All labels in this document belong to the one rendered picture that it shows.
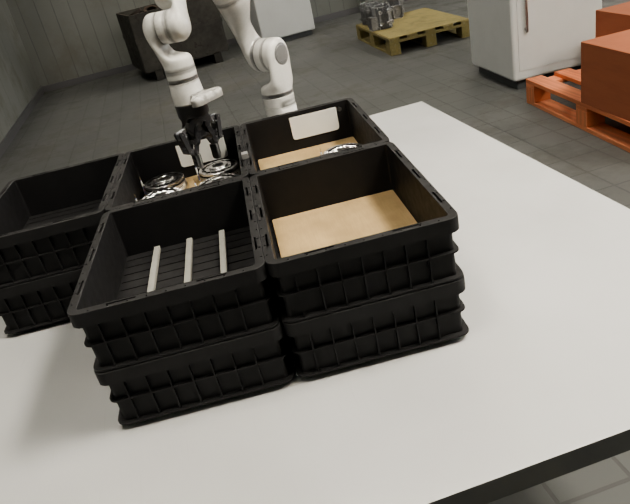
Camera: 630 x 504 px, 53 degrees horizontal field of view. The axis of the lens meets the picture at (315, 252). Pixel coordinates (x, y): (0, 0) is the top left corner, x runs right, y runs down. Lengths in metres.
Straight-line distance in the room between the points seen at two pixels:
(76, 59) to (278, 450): 8.61
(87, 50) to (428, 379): 8.58
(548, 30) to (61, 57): 6.50
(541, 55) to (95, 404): 4.10
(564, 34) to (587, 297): 3.77
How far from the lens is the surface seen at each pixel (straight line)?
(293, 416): 1.01
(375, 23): 7.04
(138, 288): 1.21
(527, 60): 4.75
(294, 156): 1.65
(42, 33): 9.36
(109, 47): 9.31
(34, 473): 1.12
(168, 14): 1.49
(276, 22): 8.50
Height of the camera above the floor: 1.36
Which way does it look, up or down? 28 degrees down
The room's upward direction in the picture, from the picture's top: 13 degrees counter-clockwise
